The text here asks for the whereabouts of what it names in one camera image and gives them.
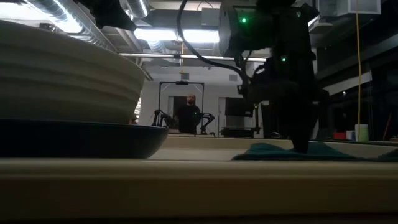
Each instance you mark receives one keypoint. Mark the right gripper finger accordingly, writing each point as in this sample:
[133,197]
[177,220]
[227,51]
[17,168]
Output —
[304,118]
[292,118]

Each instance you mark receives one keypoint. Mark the green cloth napkin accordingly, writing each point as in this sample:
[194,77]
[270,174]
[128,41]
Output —
[267,152]

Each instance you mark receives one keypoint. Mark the white ribbed bowl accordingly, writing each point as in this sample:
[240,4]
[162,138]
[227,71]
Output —
[62,77]

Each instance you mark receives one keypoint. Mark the dark blue plate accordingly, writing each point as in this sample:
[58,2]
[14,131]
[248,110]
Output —
[77,140]

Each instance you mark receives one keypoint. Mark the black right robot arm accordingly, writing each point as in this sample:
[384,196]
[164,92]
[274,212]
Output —
[292,31]

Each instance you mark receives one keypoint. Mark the black tabletop robot arm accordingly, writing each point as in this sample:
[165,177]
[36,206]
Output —
[160,117]
[207,119]

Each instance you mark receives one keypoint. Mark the red box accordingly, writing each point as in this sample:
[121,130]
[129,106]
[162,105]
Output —
[339,136]

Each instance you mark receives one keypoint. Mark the blue and white carton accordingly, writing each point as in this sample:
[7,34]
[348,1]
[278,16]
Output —
[350,135]

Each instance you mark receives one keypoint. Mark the black television cart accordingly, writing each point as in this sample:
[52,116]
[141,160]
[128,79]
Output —
[239,131]

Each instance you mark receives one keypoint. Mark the long ceiling light bar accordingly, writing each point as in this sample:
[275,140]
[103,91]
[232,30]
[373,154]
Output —
[149,55]

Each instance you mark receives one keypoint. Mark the pale cylindrical container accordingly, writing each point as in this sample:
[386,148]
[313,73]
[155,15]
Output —
[362,132]

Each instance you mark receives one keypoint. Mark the red pole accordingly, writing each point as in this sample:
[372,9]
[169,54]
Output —
[387,127]

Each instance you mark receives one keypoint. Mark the grey ceiling box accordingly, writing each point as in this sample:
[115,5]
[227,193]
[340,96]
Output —
[211,17]

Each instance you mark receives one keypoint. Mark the white ceiling air unit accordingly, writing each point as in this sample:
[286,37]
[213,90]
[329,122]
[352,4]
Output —
[363,6]

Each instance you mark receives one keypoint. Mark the person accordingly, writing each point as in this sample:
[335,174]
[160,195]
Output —
[188,118]

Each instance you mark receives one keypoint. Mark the silver spiral ventilation duct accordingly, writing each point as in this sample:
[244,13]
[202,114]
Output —
[77,28]
[136,7]

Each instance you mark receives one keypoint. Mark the wall vent grille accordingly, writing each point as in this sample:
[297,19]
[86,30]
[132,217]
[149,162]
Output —
[232,77]

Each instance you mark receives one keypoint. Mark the black camera gantry frame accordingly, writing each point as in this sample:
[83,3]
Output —
[182,82]

